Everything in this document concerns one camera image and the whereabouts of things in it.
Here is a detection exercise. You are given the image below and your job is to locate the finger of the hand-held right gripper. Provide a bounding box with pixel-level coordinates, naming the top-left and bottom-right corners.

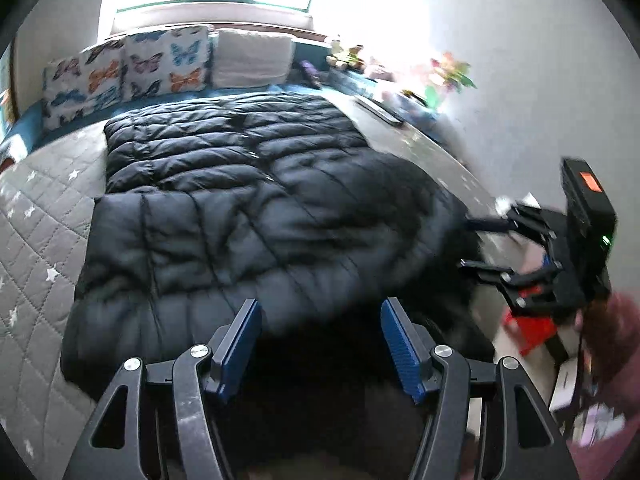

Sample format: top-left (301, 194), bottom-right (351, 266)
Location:
top-left (466, 202), bottom-right (557, 256)
top-left (459, 257), bottom-right (563, 317)

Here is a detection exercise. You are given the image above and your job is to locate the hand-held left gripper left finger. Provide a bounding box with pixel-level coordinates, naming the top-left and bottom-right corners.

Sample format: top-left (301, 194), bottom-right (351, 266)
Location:
top-left (62, 298), bottom-right (263, 480)

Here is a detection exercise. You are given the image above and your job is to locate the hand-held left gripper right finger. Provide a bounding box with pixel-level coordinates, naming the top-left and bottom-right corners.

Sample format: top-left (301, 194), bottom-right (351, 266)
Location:
top-left (380, 297), bottom-right (581, 480)

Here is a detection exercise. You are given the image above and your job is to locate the black down jacket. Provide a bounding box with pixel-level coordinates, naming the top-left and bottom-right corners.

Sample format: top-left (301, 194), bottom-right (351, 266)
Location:
top-left (60, 91), bottom-right (501, 480)

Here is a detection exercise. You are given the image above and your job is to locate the person's right forearm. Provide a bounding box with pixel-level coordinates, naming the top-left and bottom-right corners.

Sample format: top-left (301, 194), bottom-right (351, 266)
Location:
top-left (580, 292), bottom-right (640, 403)

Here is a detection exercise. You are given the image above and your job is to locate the red plastic stool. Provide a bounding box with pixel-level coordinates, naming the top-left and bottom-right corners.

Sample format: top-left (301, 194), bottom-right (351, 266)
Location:
top-left (501, 306), bottom-right (559, 357)

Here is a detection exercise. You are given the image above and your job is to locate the clear plastic toy box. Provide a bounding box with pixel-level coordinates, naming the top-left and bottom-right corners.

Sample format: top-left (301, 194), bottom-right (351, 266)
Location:
top-left (385, 90), bottom-right (442, 124)

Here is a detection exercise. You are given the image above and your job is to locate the colourful pinwheel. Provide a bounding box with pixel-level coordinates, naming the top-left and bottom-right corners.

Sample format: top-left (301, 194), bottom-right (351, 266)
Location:
top-left (425, 51), bottom-right (474, 111)

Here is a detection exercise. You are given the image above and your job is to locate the long white flat device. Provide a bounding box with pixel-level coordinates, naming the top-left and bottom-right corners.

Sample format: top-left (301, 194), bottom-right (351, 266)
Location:
top-left (354, 94), bottom-right (407, 127)

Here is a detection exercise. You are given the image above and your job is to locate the grey star quilted mat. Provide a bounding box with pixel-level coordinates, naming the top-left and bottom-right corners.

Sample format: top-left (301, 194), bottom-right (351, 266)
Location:
top-left (0, 89), bottom-right (506, 480)

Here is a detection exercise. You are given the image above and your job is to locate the brown plush bear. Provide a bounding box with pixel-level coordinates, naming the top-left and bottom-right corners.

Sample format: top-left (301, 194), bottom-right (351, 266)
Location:
top-left (327, 39), bottom-right (371, 70)

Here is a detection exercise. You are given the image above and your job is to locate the purple folded umbrella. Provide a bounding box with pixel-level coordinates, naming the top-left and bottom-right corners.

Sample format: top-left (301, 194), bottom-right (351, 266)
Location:
top-left (300, 60), bottom-right (326, 86)

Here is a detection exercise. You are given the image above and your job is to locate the white cushion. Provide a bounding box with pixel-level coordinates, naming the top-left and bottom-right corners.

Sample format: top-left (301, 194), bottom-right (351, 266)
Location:
top-left (212, 29), bottom-right (296, 89)

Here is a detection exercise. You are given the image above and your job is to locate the butterfly print cushion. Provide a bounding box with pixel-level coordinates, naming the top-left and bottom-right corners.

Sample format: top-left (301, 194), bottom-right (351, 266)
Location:
top-left (42, 40), bottom-right (127, 132)
top-left (122, 25), bottom-right (214, 104)

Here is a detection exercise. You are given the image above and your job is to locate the blue corner bench seat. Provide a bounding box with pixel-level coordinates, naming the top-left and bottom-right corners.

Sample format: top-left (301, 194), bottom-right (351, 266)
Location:
top-left (0, 35), bottom-right (381, 161)

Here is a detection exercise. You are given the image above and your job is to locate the window ledge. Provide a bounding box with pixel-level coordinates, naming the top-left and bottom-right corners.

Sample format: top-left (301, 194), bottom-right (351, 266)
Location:
top-left (111, 5), bottom-right (329, 44)

